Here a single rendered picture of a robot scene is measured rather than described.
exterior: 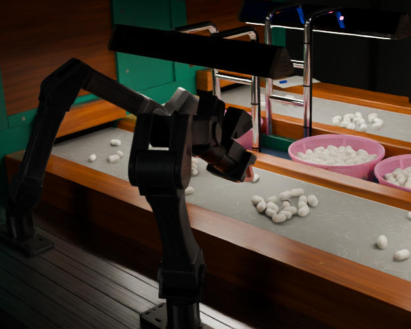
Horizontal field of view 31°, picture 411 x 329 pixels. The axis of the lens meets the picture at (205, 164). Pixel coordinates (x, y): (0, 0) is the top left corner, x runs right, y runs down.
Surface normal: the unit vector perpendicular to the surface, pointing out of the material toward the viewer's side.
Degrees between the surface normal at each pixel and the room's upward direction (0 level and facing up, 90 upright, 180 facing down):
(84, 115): 90
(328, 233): 0
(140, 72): 90
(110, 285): 0
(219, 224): 0
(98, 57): 90
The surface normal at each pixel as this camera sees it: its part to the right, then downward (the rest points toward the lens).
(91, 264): -0.04, -0.94
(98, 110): 0.72, 0.22
